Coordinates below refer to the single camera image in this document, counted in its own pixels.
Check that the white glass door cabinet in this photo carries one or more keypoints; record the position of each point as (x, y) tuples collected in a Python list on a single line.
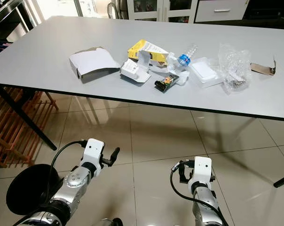
[(161, 8)]

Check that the clear bottle blue label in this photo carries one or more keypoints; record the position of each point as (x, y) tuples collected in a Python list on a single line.
[(184, 59)]

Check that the white flat cardboard box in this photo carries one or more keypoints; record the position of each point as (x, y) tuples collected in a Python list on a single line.
[(95, 61)]

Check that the small white open box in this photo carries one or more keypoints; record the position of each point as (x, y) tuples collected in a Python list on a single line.
[(133, 69)]

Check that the black cabinet chrome edge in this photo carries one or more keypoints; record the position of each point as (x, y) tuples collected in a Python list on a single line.
[(8, 19)]

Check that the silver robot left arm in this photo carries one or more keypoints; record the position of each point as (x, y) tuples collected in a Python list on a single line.
[(77, 179)]

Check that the white foam tray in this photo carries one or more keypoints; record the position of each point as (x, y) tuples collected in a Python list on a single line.
[(205, 73)]

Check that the yellow carton box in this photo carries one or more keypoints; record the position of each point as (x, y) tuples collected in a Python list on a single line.
[(153, 51)]

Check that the white drawer cabinet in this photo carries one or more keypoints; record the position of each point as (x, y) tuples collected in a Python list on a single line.
[(222, 9)]

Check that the grey robot left leg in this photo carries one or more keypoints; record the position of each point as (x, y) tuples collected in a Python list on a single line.
[(111, 221)]

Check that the black snack wrapper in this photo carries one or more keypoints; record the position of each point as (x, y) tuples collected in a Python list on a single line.
[(166, 83)]

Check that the clear bubble wrap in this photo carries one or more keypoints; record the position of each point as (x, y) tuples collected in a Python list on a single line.
[(235, 66)]

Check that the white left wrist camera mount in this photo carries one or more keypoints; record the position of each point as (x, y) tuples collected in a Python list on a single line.
[(93, 149)]

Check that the grey chair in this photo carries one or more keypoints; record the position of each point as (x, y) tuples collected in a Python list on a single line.
[(116, 8)]

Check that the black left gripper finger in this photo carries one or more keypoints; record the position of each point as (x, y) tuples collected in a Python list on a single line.
[(115, 154)]

